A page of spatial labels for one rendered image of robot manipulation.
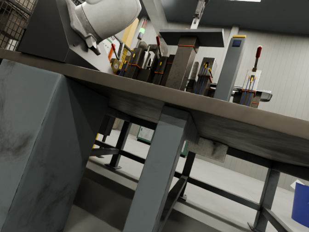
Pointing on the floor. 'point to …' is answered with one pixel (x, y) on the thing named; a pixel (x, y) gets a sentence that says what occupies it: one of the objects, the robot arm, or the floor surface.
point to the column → (43, 145)
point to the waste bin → (300, 203)
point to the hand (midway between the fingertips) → (194, 26)
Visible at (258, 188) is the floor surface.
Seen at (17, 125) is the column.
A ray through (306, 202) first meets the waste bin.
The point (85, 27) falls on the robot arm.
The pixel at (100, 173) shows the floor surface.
